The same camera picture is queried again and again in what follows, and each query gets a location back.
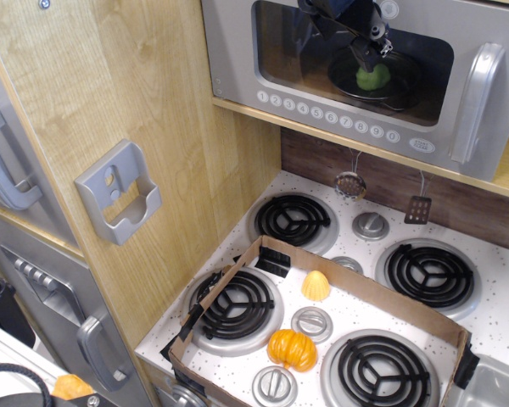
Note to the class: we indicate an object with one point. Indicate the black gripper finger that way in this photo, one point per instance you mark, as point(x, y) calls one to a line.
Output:
point(370, 53)

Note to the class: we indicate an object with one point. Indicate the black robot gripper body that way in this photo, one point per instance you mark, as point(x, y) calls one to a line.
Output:
point(366, 23)

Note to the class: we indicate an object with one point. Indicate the blue padded gripper finger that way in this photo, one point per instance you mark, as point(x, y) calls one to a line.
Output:
point(336, 9)

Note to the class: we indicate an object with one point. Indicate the silver toy microwave door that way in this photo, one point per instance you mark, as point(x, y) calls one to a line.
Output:
point(267, 55)

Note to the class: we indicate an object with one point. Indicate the green toy vegetable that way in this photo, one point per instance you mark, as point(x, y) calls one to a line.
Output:
point(370, 81)

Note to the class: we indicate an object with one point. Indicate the stainless steel pot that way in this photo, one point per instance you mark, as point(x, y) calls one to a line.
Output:
point(395, 95)

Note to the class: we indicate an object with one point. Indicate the round hanging strainer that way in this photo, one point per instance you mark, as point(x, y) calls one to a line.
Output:
point(350, 185)

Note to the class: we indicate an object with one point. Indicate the hanging toy spatula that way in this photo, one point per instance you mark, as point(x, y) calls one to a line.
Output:
point(418, 210)

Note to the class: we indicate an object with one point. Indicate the back silver stove knob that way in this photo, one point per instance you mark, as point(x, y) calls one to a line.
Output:
point(370, 226)

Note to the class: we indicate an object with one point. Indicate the silver stove knob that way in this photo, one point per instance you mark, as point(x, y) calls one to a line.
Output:
point(313, 322)
point(274, 386)
point(370, 226)

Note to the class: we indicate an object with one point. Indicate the back left black burner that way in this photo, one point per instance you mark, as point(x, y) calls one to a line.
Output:
point(297, 219)

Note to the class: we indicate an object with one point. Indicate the black burner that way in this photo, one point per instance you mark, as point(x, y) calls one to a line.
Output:
point(297, 219)
point(243, 316)
point(433, 273)
point(377, 368)

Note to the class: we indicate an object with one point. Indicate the small middle silver knob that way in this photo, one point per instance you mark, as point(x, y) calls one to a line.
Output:
point(349, 263)

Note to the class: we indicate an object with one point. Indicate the back right black burner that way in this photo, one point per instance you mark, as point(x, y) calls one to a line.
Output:
point(433, 273)

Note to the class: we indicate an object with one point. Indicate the centre silver stove knob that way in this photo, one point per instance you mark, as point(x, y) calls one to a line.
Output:
point(313, 322)

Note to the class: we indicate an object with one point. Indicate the front left black burner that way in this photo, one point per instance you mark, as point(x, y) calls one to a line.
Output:
point(243, 316)

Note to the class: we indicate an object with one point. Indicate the orange toy pumpkin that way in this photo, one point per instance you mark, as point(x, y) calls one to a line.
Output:
point(292, 349)

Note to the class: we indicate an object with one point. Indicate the front right black burner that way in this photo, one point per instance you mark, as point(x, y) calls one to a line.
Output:
point(377, 368)

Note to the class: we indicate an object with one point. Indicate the front silver stove knob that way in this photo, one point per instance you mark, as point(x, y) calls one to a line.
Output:
point(274, 386)

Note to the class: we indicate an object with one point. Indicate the silver toy sink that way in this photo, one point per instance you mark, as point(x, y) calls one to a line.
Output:
point(482, 381)

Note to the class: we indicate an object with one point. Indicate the brown cardboard barrier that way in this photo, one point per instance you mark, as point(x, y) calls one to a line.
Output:
point(355, 303)

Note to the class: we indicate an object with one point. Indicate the silver oven knob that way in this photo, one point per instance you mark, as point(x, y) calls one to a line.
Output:
point(186, 398)

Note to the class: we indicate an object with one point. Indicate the grey water dispenser panel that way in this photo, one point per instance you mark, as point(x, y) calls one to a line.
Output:
point(58, 296)

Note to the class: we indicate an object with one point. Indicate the black device at left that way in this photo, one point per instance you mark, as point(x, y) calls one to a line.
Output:
point(12, 318)

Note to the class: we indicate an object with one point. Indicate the orange toy at bottom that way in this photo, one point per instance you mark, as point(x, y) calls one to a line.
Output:
point(70, 386)

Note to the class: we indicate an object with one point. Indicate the grey wall phone holder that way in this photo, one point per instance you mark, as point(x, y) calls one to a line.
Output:
point(118, 192)

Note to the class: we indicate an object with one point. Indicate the lower grey fridge handle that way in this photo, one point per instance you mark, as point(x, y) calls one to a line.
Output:
point(87, 339)

